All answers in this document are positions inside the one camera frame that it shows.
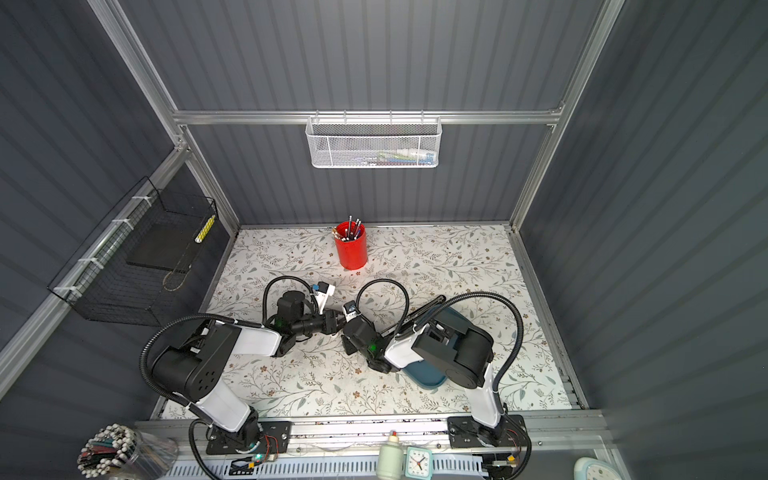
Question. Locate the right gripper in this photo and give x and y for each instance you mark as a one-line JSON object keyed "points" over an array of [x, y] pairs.
{"points": [[349, 347]]}

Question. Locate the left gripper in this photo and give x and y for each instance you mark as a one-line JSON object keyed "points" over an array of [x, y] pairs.
{"points": [[331, 324]]}

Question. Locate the teal plastic tray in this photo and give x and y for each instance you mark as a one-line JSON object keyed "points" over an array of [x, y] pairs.
{"points": [[432, 372]]}

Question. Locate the black stapler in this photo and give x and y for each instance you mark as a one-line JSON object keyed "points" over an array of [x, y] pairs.
{"points": [[413, 317]]}

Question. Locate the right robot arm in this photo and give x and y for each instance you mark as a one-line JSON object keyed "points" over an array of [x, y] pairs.
{"points": [[485, 408]]}

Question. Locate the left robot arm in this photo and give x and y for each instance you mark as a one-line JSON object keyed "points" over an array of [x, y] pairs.
{"points": [[185, 360]]}

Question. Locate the red pencil cup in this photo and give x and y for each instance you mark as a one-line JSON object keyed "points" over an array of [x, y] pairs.
{"points": [[351, 243]]}

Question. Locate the white glue bottle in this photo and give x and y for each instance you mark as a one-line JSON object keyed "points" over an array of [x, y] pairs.
{"points": [[390, 459]]}

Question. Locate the small teal clock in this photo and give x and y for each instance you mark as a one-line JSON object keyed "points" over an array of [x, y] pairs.
{"points": [[418, 463]]}

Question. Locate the yellow marker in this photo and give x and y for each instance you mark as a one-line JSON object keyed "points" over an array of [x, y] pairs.
{"points": [[205, 229]]}

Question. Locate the black notebook in basket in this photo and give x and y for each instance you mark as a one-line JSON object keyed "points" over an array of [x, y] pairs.
{"points": [[166, 247]]}

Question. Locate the jar of pencils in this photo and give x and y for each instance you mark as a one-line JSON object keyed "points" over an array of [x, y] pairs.
{"points": [[119, 452]]}

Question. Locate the pale round object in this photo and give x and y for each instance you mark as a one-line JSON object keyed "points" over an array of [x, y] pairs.
{"points": [[587, 468]]}

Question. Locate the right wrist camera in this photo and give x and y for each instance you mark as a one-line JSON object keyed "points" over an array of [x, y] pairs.
{"points": [[350, 310]]}

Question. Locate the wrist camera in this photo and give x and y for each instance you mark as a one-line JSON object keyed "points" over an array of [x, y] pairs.
{"points": [[322, 291], [350, 310]]}

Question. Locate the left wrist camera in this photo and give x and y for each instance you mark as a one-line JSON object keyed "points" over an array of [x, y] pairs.
{"points": [[322, 291]]}

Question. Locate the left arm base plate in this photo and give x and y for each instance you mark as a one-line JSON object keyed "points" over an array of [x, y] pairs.
{"points": [[270, 437]]}

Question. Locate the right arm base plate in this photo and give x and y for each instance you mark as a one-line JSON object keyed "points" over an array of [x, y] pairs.
{"points": [[465, 432]]}

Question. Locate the white wire mesh basket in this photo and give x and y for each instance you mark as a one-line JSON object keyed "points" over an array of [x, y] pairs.
{"points": [[369, 145]]}

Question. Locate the black wire basket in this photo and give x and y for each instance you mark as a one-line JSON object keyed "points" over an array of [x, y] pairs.
{"points": [[100, 286]]}

